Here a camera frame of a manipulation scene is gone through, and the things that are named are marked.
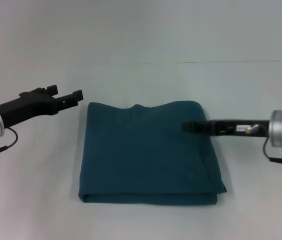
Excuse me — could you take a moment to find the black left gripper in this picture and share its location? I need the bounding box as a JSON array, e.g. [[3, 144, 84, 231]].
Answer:
[[0, 84, 85, 129]]

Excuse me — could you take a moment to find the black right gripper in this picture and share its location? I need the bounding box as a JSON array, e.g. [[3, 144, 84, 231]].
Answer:
[[181, 119, 271, 139]]

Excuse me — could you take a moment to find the teal blue shirt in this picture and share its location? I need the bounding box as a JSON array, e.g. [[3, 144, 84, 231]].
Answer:
[[77, 100, 228, 207]]

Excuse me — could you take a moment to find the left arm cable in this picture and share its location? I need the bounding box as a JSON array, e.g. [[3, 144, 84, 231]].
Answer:
[[0, 126, 19, 159]]

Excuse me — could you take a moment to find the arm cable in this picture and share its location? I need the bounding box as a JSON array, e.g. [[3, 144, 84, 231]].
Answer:
[[262, 136, 282, 166], [0, 126, 19, 159]]

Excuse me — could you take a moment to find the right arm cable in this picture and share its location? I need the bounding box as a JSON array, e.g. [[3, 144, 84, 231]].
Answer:
[[262, 136, 282, 166]]

